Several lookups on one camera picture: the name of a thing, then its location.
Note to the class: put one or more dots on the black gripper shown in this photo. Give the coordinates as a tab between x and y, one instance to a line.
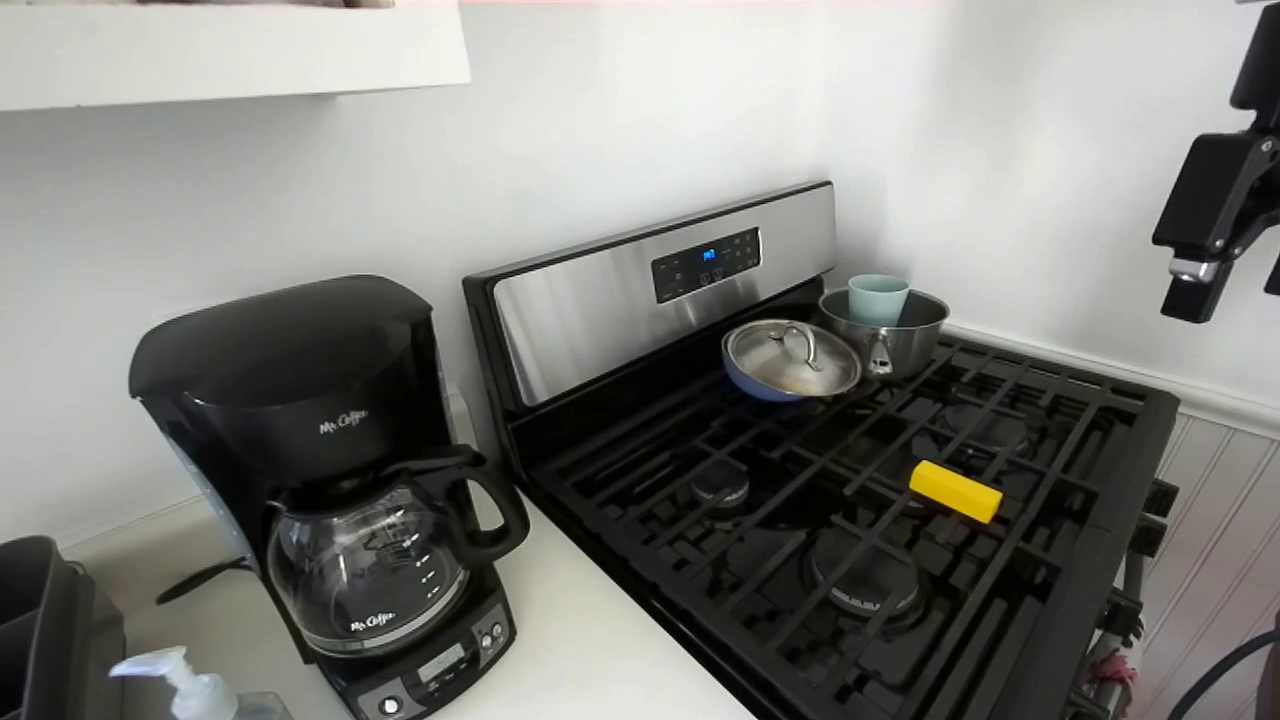
1227	192

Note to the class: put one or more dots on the silver pot lid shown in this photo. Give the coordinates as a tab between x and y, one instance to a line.
788	361

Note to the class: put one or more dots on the black stove knob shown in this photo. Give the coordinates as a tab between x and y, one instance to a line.
1161	499
1147	537
1120	617

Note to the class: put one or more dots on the black gas stove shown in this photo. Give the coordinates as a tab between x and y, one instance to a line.
747	564

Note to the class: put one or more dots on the yellow rectangular block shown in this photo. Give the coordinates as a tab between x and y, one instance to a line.
953	490

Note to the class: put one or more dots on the teal plastic cup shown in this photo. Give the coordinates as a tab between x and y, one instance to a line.
878	303

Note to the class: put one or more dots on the patterned dish towel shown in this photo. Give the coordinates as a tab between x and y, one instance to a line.
1114	690

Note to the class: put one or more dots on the black burner cap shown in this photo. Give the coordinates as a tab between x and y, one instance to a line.
864	580
721	484

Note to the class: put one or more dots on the blue frying pan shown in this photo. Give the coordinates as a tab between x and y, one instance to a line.
747	389

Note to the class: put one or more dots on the glass coffee carafe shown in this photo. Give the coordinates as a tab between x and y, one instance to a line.
363	574

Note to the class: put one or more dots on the black coffee maker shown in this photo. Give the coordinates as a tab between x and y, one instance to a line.
292	367

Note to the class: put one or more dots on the soap pump bottle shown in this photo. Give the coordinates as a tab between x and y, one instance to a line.
200	699

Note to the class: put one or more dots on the dark countertop organizer bin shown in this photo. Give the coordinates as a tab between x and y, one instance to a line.
45	624

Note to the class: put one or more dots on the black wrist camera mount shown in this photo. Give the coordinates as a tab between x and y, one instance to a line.
1261	55

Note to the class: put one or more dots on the white wall shelf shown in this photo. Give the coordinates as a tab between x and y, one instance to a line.
225	44

